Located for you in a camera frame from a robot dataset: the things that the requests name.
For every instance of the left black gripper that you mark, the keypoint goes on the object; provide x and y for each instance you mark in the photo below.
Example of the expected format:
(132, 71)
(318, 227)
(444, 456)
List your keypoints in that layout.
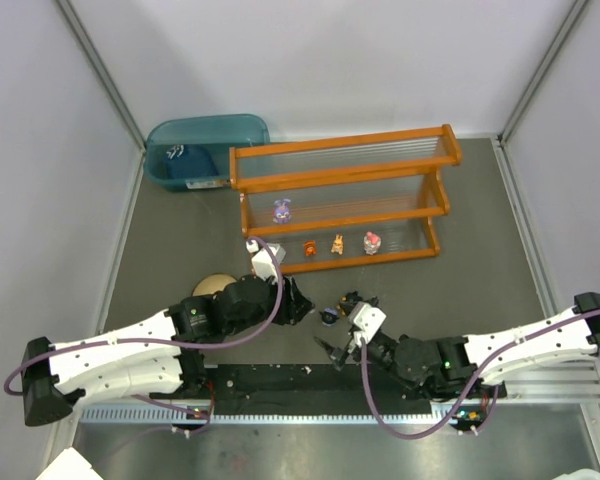
(290, 303)

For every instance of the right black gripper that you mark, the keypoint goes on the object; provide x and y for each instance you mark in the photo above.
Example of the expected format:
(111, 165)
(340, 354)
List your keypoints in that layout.
(348, 350)

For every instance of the purple rabbit toy figure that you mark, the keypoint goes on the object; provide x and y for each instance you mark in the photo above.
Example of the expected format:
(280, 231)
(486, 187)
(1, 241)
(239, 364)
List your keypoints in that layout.
(282, 211)

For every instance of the pink rabbit toy figure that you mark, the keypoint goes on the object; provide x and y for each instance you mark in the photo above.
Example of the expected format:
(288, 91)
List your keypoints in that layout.
(371, 243)

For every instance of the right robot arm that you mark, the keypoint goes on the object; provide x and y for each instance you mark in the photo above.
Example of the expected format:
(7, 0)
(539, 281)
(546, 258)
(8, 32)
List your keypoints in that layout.
(441, 368)

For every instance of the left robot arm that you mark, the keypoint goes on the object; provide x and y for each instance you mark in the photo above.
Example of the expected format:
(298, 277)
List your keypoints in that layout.
(161, 355)

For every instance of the orange wooden shelf rack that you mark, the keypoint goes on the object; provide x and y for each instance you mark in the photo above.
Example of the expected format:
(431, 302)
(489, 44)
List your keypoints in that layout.
(388, 183)

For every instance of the black purple small toy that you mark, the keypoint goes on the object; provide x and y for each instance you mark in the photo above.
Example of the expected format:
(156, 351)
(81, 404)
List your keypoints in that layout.
(329, 317)

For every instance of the black spiky toy figure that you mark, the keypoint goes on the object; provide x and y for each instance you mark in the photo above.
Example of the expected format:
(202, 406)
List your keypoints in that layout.
(350, 300)

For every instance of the orange tiger toy figure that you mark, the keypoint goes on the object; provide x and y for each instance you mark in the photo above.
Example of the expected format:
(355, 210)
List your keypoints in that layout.
(309, 248)

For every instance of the tan rabbit toy figure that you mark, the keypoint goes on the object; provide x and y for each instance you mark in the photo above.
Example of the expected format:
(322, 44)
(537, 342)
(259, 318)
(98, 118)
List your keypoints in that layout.
(338, 245)

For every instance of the beige round bowl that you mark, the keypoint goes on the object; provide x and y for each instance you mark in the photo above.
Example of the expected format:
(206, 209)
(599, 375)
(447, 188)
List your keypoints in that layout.
(212, 284)

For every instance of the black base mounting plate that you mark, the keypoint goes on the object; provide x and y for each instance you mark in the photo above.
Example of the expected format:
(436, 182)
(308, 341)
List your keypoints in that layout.
(312, 390)

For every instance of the blue cap in bin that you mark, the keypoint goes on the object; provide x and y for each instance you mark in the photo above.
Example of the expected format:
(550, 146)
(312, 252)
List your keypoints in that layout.
(185, 161)

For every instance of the teal plastic bin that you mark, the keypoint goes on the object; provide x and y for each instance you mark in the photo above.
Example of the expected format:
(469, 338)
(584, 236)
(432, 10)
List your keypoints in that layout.
(218, 134)

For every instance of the white object bottom left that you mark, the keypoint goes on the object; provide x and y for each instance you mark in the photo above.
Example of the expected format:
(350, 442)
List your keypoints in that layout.
(69, 465)

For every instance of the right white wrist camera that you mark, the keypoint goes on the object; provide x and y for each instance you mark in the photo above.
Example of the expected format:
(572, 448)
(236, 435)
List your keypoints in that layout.
(366, 321)

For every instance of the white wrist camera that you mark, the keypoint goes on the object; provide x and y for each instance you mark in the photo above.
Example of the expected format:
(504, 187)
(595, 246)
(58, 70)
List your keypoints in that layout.
(366, 321)
(265, 264)

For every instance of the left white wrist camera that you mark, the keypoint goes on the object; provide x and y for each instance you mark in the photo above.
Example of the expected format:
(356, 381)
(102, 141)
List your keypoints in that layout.
(265, 264)

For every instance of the grey slotted cable duct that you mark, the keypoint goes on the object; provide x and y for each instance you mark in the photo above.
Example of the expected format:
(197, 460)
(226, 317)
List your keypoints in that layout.
(136, 413)

